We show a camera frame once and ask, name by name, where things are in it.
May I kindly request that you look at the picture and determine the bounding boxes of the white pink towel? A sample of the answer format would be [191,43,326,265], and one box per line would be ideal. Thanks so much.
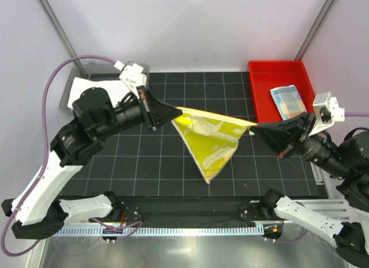
[66,77,130,110]

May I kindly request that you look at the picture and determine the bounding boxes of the blue patterned towel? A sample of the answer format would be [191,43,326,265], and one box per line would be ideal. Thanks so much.
[270,85,307,120]

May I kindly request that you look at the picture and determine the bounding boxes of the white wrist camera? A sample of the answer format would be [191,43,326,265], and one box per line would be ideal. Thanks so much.
[309,92,345,136]
[114,61,146,98]

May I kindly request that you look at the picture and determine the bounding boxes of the red plastic bin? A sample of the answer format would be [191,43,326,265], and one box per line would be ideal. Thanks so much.
[248,61,315,123]

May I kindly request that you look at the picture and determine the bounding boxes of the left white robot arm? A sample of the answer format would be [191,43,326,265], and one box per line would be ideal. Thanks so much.
[1,86,182,240]

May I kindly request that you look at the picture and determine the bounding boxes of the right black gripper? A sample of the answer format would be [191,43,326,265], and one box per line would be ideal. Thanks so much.
[248,110,351,178]

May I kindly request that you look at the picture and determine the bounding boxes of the aluminium frame post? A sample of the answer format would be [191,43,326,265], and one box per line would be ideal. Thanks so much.
[294,0,338,61]
[33,0,87,78]

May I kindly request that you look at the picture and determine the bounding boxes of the yellow patterned towel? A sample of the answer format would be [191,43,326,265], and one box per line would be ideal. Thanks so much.
[171,107,257,184]

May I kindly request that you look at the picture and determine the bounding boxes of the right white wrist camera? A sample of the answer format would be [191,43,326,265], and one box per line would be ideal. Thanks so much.
[309,92,345,136]

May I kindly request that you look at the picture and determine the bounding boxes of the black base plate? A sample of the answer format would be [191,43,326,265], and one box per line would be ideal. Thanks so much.
[103,197,281,228]

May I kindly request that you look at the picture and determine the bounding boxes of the slotted cable duct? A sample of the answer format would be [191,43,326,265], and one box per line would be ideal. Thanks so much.
[54,224,264,238]

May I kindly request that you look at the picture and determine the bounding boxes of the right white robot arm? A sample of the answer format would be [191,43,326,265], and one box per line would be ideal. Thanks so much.
[250,112,368,267]

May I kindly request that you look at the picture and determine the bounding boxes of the aluminium front rail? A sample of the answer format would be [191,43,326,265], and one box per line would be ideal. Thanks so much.
[295,199,349,221]

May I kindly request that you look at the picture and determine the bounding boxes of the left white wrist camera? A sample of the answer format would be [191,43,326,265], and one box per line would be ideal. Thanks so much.
[114,61,146,98]

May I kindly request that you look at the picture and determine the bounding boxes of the left aluminium frame post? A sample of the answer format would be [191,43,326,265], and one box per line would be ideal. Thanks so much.
[33,0,87,78]

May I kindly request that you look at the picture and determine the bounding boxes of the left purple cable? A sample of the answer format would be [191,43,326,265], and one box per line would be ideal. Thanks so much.
[0,55,143,256]

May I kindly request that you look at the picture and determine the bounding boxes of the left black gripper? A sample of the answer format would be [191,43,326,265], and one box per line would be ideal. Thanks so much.
[95,85,182,140]

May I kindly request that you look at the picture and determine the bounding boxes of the right aluminium frame post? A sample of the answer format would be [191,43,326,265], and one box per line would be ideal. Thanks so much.
[294,0,338,61]

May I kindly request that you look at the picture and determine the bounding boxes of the clear plastic bin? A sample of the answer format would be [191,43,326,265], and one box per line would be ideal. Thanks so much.
[59,60,151,110]

